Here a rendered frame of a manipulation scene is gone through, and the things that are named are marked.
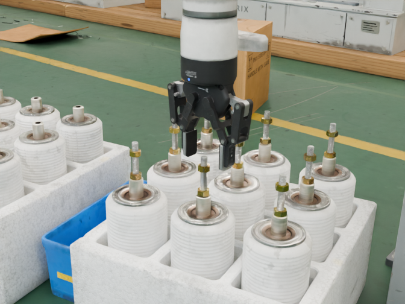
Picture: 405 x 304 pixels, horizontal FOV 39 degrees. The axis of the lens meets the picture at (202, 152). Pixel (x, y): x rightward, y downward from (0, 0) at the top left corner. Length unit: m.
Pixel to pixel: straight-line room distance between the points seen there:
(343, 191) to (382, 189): 0.60
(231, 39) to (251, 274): 0.32
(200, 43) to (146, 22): 2.83
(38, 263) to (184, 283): 0.39
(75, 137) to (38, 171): 0.12
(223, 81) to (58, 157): 0.50
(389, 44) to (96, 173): 1.86
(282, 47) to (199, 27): 2.25
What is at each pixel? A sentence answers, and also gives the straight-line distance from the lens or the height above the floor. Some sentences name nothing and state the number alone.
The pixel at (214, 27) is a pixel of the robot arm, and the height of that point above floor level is 0.53.
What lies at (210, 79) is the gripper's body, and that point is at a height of 0.47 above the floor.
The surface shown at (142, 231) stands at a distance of 0.89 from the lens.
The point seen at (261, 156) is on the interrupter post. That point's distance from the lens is 1.04.
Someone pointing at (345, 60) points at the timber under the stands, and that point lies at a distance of 2.81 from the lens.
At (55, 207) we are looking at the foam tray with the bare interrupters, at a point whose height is 0.14.
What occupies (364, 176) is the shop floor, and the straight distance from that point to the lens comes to 1.65.
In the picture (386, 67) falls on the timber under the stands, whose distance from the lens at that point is 2.73.
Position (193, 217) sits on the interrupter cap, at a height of 0.25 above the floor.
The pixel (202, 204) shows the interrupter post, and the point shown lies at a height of 0.27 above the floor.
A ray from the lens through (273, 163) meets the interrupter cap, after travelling 1.03.
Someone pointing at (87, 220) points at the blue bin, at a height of 0.10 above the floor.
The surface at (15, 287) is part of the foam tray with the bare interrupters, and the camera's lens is 1.12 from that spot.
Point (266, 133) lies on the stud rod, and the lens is 1.03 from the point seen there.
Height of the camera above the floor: 0.66
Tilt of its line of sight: 22 degrees down
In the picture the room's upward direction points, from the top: 1 degrees clockwise
